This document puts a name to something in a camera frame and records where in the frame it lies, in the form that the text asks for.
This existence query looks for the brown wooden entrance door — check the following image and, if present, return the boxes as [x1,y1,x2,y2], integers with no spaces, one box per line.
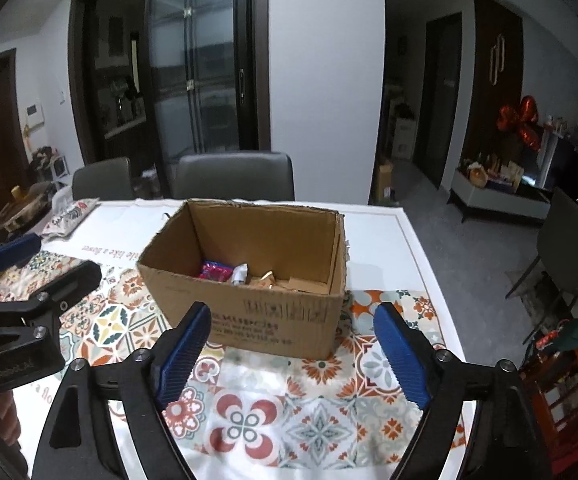
[471,0,524,126]

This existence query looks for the brown cardboard box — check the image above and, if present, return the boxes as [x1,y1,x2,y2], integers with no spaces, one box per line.
[137,200,352,361]

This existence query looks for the red wooden chair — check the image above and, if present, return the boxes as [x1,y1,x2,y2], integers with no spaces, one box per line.
[519,340,578,476]

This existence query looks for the white wall intercom panel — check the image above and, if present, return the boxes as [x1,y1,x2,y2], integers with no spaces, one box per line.
[25,101,46,128]

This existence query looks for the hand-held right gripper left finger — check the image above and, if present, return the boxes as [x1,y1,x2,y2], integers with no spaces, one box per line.
[34,302,213,480]

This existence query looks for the red foil balloons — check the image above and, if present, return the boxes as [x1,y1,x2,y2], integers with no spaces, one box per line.
[498,96,542,152]

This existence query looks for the white low cabinet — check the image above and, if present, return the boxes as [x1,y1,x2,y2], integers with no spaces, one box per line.
[446,167,552,223]

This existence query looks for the narrow grey dining chair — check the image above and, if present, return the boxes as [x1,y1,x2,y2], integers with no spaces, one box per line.
[71,156,134,201]

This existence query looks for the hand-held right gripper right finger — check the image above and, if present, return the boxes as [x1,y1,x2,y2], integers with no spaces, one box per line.
[374,302,552,480]

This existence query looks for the white storage box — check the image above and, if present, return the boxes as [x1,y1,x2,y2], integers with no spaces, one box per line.
[394,117,416,161]

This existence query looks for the small cardboard carton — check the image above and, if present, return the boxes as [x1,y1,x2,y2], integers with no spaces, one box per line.
[376,157,394,201]

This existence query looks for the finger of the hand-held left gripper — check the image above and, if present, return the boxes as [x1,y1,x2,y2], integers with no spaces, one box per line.
[0,232,42,291]
[0,260,102,331]

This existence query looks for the white countertop appliance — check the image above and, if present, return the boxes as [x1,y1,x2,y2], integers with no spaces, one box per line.
[34,152,70,181]

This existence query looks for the green cloth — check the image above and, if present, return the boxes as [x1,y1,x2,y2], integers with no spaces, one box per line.
[556,317,578,351]

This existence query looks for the dark grey side chair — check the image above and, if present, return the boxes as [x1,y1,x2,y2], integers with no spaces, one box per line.
[506,187,578,311]

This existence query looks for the glass sliding door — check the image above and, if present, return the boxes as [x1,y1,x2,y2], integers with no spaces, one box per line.
[146,0,270,161]

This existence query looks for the dark interior door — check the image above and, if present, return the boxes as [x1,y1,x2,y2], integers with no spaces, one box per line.
[414,14,462,188]

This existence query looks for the wide grey dining chair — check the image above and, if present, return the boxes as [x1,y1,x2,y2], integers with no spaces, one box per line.
[174,151,296,201]

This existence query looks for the white printed snack packet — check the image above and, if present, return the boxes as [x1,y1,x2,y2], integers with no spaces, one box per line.
[43,197,100,239]

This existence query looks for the gold biscuit packet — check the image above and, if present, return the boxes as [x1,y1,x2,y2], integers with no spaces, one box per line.
[249,270,290,291]

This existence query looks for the red snack packet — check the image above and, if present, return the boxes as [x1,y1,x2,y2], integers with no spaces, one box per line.
[199,260,234,283]

